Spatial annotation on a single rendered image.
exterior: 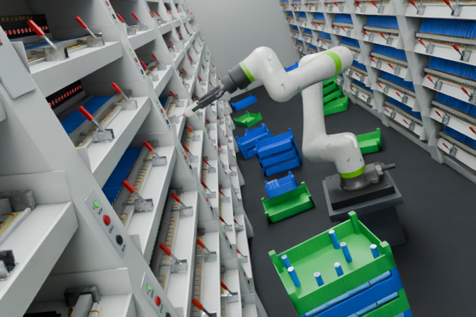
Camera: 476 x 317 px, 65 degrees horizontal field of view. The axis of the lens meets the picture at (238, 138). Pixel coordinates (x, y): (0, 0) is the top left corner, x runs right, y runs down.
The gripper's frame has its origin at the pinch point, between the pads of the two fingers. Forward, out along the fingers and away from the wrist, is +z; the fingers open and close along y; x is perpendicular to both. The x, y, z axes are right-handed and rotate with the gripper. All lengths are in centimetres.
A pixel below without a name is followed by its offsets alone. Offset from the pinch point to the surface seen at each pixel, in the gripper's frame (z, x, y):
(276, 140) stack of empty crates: -13, -82, 128
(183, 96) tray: 8.5, 0.4, 42.3
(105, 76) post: 10.4, 29.5, -27.3
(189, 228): 12, -20, -52
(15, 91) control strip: -1, 34, -95
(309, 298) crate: -9, -46, -71
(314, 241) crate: -16, -48, -50
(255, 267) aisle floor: 27, -92, 15
